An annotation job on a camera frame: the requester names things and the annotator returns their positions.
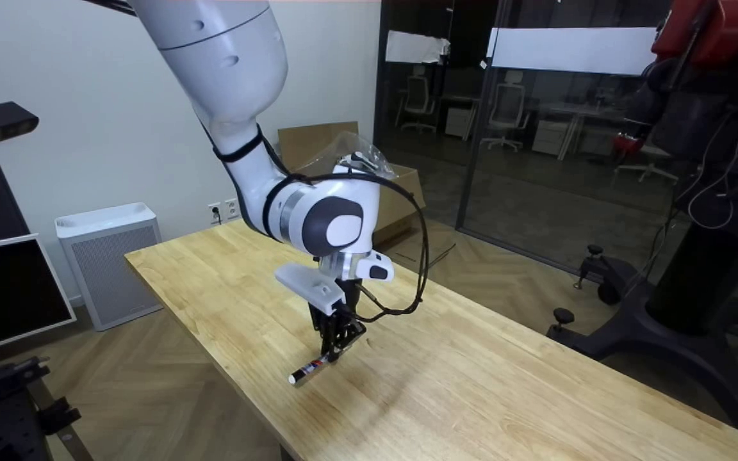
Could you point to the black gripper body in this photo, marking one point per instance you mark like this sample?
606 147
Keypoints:
349 298

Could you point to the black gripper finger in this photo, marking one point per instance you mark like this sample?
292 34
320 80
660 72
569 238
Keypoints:
326 332
351 332

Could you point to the black white marker pen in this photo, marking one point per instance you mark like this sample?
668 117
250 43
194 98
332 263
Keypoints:
311 370

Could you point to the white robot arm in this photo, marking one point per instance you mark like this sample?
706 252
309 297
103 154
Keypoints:
223 78

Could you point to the brown cardboard box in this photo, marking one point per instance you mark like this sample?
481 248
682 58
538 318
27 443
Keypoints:
404 201

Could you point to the clear plastic wrap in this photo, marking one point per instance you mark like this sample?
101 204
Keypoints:
368 160

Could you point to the white office chair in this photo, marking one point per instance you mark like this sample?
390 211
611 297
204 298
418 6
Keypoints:
646 171
507 117
418 102

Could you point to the small red object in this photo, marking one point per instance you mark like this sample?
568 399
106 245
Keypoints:
627 145

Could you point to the black shelf cabinet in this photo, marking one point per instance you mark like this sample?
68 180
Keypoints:
1 282

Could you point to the black equipment stand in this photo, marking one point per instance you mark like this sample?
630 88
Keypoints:
1 411

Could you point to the red robot machine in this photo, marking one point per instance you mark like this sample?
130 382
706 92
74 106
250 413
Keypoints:
716 34

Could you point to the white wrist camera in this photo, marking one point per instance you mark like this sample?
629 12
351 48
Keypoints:
311 285

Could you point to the white wall socket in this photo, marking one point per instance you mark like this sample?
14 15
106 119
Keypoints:
223 211

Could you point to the black wheeled pedestal stand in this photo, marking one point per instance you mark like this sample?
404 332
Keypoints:
693 291

